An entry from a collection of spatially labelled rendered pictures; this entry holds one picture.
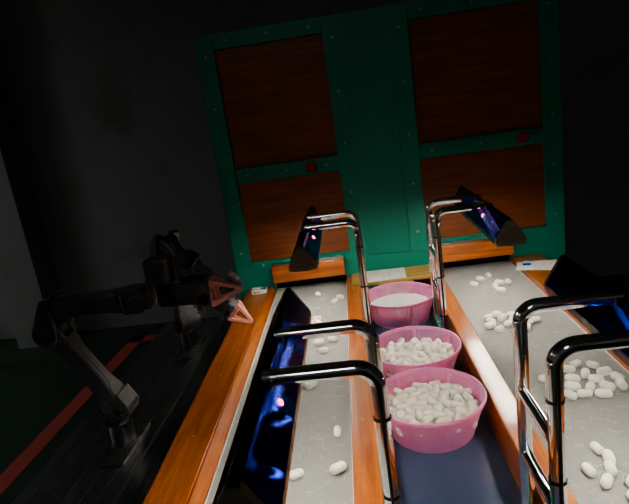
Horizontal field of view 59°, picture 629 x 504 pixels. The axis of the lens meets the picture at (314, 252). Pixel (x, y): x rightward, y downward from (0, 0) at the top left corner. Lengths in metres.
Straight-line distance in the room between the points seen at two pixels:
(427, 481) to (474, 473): 0.10
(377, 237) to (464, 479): 1.25
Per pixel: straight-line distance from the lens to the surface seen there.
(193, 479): 1.26
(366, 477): 1.16
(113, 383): 1.55
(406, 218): 2.29
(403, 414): 1.37
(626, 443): 1.31
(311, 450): 1.29
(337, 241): 2.30
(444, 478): 1.29
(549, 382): 0.84
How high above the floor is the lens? 1.47
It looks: 15 degrees down
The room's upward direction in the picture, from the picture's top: 8 degrees counter-clockwise
